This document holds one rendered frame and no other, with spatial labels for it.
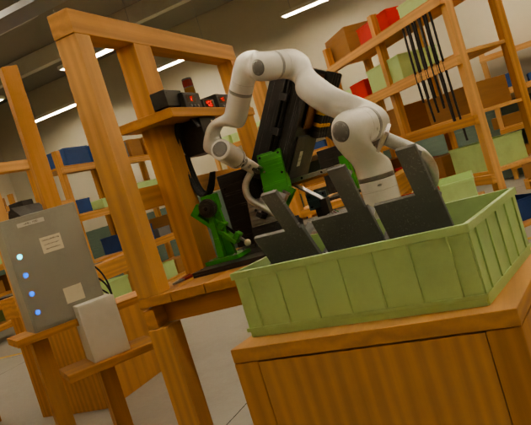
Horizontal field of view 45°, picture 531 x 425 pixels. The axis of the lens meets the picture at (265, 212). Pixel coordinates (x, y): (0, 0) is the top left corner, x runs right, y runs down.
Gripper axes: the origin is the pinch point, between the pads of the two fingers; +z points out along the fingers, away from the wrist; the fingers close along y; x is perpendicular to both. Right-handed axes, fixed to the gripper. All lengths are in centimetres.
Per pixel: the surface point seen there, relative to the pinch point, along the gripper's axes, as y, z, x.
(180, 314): -26, -35, 59
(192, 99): 34.7, -15.0, -11.2
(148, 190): 18.8, -29.8, 29.8
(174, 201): 12.2, -19.7, 28.4
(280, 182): -13.1, 3.3, -1.2
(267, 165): -3.9, 2.8, -4.3
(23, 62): 829, 597, 76
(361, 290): -95, -105, 8
